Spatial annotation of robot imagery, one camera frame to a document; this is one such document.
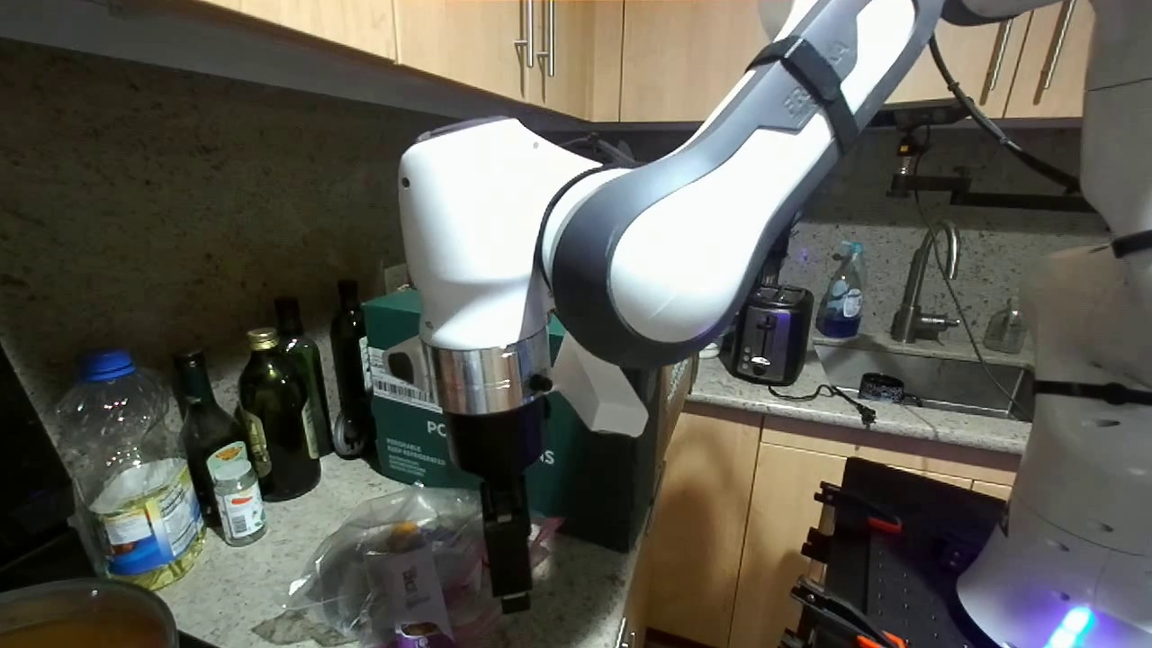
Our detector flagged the slim black glass bottle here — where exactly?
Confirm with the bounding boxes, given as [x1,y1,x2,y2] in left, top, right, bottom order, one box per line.
[326,278,374,466]

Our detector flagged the dark purple toaster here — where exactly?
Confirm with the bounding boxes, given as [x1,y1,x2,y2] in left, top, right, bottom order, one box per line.
[715,280,818,389]

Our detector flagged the light wood base cabinets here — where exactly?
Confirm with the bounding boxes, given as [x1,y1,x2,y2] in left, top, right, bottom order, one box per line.
[643,408,1022,648]

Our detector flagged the blue spray bottle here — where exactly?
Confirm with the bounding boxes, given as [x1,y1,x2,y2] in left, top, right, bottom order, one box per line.
[815,239,867,343]

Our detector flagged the dark pot with brown contents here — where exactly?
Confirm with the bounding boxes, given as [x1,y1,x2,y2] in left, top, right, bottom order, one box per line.
[0,580,179,648]

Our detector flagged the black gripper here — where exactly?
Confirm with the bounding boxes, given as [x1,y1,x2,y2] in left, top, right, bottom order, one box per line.
[444,377,558,616]

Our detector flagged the black robot cart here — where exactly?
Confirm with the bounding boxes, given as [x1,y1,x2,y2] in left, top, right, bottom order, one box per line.
[786,458,1016,648]

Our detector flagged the silver kitchen faucet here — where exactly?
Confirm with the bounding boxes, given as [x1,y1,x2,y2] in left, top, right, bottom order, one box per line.
[890,215,965,344]

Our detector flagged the plastic oil bottle blue cap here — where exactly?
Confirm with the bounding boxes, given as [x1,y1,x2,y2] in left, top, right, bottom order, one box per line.
[49,349,209,595]

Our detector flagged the light wood wall cabinets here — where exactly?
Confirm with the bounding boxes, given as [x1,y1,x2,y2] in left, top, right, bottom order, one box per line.
[193,0,1082,127]

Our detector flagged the green organic greens cardboard box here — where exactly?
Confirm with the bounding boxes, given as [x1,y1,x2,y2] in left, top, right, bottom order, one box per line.
[355,286,698,559]

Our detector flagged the black toaster power cord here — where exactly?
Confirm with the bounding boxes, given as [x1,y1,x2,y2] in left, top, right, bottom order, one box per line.
[765,377,878,424]

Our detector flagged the dark green glass bottle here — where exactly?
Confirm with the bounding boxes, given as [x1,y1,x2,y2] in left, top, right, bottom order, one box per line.
[270,296,336,460]

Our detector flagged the clear Ziploc bag with snacks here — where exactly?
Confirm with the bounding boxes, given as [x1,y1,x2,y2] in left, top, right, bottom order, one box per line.
[249,484,560,648]

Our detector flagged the olive oil bottle gold cap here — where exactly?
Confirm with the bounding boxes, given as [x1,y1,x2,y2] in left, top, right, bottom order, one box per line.
[235,323,325,503]

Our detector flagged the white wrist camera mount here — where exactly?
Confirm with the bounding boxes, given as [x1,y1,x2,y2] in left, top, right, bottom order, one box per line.
[551,335,660,442]

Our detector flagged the small spice jar white label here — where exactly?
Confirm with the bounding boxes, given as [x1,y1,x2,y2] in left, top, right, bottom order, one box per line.
[206,442,270,552]

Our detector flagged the black clamp orange tip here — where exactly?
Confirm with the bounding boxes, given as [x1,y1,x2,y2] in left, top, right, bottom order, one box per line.
[815,484,906,540]
[789,580,909,648]

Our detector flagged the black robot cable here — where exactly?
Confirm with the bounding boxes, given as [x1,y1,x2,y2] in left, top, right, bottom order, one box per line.
[924,31,1082,194]

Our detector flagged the clear soap dispenser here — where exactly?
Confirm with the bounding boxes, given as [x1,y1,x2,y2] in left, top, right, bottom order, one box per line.
[983,292,1033,358]

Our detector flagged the dark glass bottle white label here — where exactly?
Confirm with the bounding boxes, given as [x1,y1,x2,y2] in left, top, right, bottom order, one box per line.
[168,349,249,532]

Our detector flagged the steel kitchen sink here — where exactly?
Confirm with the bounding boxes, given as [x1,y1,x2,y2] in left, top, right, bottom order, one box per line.
[823,335,1045,420]

